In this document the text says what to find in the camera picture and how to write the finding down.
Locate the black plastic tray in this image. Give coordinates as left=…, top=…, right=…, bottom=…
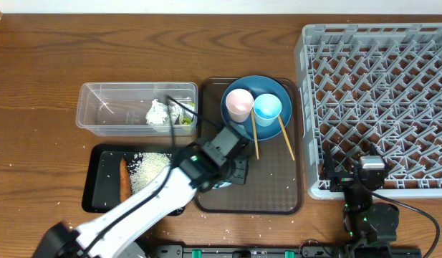
left=82, top=143, right=172, bottom=213

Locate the wooden chopstick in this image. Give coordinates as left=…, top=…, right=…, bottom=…
left=278, top=115, right=295, bottom=161
left=251, top=108, right=259, bottom=160

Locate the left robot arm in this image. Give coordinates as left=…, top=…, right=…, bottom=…
left=33, top=140, right=248, bottom=257

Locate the white napkin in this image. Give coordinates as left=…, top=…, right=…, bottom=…
left=145, top=99, right=169, bottom=125

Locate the orange carrot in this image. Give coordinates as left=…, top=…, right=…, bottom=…
left=120, top=159, right=132, bottom=202

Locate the light blue cup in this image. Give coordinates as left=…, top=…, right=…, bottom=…
left=254, top=93, right=282, bottom=127

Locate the dark blue plate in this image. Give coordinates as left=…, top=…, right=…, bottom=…
left=221, top=75, right=292, bottom=141

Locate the clear plastic bin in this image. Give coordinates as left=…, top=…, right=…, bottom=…
left=76, top=82, right=198, bottom=137

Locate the grey plastic dishwasher rack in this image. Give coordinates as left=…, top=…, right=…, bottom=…
left=294, top=23, right=442, bottom=200

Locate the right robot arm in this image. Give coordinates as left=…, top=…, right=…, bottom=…
left=322, top=146, right=399, bottom=257

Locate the pink cup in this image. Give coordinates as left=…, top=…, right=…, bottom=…
left=226, top=89, right=254, bottom=123

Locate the green white wrapper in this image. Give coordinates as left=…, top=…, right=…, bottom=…
left=175, top=102, right=195, bottom=125

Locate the light blue bowl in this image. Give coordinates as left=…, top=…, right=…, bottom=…
left=213, top=181, right=231, bottom=188

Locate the white rice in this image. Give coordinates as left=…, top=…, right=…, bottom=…
left=128, top=153, right=171, bottom=194

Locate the brown serving tray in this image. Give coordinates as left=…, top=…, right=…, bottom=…
left=194, top=78, right=303, bottom=215

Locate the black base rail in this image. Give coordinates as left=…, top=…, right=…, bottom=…
left=148, top=245, right=422, bottom=258

